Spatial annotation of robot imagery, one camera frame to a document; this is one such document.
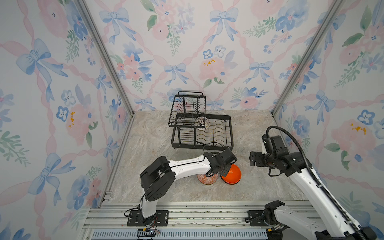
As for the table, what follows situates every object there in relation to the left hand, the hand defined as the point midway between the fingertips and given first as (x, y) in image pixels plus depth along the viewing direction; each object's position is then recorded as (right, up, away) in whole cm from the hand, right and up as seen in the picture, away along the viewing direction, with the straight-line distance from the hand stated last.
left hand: (225, 166), depth 84 cm
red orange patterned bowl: (-10, -8, 0) cm, 13 cm away
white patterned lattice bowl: (-13, +24, -3) cm, 28 cm away
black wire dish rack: (-18, +21, -1) cm, 28 cm away
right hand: (+15, +7, -8) cm, 18 cm away
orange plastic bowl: (+4, -4, -2) cm, 6 cm away
